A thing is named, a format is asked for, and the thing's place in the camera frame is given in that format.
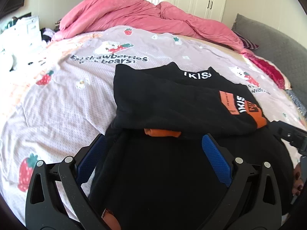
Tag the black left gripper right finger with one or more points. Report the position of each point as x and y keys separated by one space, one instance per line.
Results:
x=252 y=199

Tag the black orange-trimmed sweatshirt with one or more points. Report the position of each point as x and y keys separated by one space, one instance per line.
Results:
x=156 y=174

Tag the dark clothes heap by drawers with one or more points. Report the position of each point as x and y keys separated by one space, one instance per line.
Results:
x=47 y=34

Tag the right hand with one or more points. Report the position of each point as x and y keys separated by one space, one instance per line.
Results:
x=298 y=182

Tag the left hand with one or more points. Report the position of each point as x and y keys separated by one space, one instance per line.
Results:
x=110 y=220

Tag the blue patterned mattress edge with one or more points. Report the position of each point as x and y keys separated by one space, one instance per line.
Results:
x=297 y=102

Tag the red pink pillow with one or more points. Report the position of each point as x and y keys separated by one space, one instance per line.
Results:
x=269 y=69

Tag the lilac strawberry bear bedsheet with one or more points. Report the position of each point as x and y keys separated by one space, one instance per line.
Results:
x=52 y=113

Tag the grey quilted headboard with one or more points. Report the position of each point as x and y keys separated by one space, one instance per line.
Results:
x=287 y=54

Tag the striped dark pillow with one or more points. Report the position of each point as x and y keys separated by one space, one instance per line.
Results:
x=248 y=44

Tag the white drawer chest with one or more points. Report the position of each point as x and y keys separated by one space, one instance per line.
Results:
x=25 y=33

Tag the pink fluffy blanket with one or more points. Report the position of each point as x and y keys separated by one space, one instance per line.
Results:
x=100 y=15

